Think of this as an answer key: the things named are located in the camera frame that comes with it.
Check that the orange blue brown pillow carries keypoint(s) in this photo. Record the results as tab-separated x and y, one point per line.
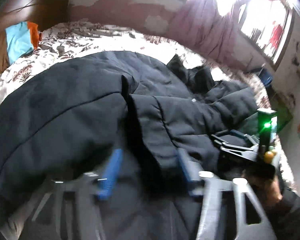
17	40

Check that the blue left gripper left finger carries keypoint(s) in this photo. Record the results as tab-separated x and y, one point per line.
73	204

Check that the brown wooden headboard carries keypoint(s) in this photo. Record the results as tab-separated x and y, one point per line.
44	13

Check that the blue bag by bed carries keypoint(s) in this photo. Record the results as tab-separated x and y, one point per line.
265	77

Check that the floral bed quilt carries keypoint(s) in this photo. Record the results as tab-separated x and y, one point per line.
67	41

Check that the red garment outside window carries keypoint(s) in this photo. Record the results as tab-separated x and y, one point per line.
275	36

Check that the dark framed window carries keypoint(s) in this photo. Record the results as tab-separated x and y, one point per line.
256	21

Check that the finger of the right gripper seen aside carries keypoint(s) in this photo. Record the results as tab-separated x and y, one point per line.
235	140

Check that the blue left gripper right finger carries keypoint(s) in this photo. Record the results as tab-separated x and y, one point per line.
206	185

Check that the right hand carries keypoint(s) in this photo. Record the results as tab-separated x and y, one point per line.
267	191

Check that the black padded winter jacket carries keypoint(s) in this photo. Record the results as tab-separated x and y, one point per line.
69	118

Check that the pink curtain left panel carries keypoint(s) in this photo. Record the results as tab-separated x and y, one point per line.
198	26

